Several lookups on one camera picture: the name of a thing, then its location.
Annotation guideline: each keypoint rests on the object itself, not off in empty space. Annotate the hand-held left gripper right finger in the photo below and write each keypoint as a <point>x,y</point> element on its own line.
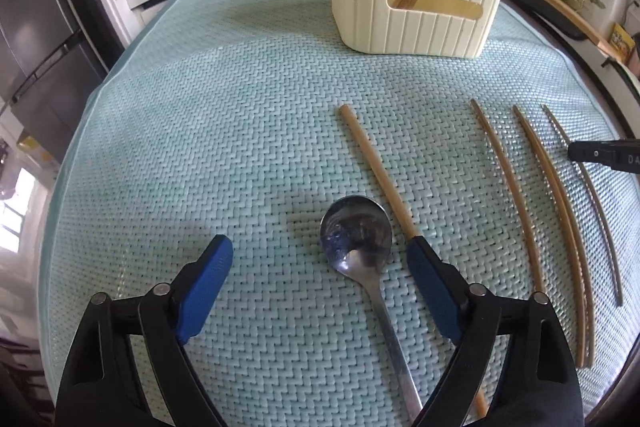
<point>432,289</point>

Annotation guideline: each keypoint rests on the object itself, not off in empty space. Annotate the round bowl metal spoon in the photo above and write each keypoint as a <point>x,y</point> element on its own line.
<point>355,232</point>

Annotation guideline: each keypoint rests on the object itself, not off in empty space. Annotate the wooden chopstick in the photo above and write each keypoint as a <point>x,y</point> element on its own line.
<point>549,112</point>
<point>479,112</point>
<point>520,114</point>
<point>372,162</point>

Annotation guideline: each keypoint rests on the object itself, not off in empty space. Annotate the black flat tray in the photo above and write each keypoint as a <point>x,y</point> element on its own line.
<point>545,16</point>

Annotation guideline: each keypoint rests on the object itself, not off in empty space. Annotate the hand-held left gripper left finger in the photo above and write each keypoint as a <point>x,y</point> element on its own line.
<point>205,292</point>

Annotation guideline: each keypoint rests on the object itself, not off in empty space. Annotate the yellow snack packet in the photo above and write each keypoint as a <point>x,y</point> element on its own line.
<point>622,42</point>

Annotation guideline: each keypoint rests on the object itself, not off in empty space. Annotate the yellow cardboard box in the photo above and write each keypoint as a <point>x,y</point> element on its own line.
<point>37,148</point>

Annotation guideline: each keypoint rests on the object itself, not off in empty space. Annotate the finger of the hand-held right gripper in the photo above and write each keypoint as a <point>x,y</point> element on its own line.
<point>590,152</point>

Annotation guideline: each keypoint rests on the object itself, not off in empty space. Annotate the light blue woven table cloth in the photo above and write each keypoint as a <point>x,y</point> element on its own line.
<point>225,107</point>

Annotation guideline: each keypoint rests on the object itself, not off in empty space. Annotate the grey refrigerator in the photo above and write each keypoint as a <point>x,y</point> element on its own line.
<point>45,32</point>

